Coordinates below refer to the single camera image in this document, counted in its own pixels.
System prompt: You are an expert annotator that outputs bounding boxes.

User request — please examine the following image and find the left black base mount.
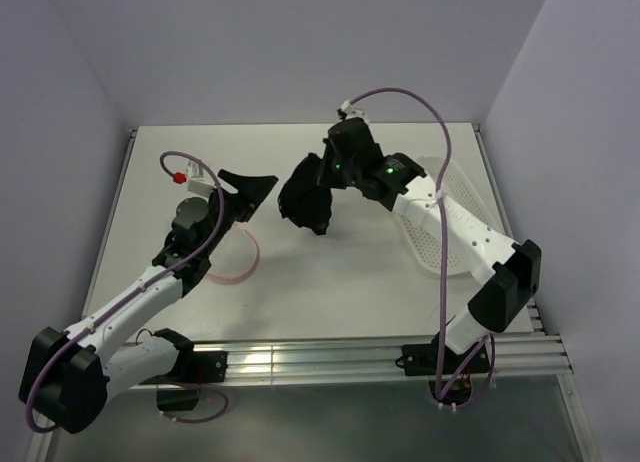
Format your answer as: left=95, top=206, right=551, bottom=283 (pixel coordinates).
left=141, top=350, right=228, bottom=385

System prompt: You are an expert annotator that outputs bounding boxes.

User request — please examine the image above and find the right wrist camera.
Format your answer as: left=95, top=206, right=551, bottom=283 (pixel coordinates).
left=337, top=100, right=369, bottom=123

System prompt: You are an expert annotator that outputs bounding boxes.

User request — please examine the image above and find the aluminium mounting rail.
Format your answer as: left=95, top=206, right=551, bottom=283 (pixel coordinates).
left=47, top=301, right=574, bottom=391

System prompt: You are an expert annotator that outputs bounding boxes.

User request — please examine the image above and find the white perforated plastic basket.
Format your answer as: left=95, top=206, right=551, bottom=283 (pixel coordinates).
left=394, top=156, right=503, bottom=277

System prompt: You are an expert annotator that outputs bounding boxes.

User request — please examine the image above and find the black bra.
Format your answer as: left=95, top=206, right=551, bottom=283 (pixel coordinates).
left=278, top=153, right=333, bottom=236

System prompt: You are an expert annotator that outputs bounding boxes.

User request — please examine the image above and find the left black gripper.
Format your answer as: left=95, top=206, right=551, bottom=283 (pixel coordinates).
left=200, top=169, right=277, bottom=256

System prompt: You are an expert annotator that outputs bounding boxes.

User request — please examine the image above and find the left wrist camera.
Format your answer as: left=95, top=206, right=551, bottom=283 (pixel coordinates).
left=171, top=161, right=214, bottom=198

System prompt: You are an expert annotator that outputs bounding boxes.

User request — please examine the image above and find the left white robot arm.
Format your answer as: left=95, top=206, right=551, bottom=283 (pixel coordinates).
left=19, top=170, right=278, bottom=434

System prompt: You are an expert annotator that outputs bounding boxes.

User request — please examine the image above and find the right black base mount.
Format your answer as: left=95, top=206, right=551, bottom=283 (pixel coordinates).
left=394, top=342, right=491, bottom=378

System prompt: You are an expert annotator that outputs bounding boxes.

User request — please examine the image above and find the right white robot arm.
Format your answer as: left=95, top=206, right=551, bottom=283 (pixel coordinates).
left=318, top=117, right=541, bottom=372

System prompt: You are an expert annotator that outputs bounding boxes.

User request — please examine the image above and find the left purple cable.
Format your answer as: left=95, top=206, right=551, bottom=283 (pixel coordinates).
left=24, top=151, right=231, bottom=433

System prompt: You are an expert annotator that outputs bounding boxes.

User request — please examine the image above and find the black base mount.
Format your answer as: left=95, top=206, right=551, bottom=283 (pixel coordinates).
left=394, top=342, right=491, bottom=378
left=141, top=350, right=228, bottom=385

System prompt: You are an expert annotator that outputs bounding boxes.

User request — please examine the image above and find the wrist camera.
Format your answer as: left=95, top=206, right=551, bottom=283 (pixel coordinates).
left=171, top=161, right=214, bottom=198
left=337, top=100, right=369, bottom=123

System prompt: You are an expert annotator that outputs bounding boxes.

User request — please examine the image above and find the white mesh laundry bag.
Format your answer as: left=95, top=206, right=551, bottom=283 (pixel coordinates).
left=206, top=224, right=261, bottom=285

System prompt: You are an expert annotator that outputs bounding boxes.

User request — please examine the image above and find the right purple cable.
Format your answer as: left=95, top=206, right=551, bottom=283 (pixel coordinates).
left=349, top=88, right=499, bottom=408

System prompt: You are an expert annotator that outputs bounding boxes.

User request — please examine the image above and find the purple cable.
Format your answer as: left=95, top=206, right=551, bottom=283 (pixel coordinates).
left=24, top=151, right=231, bottom=433
left=349, top=88, right=499, bottom=408

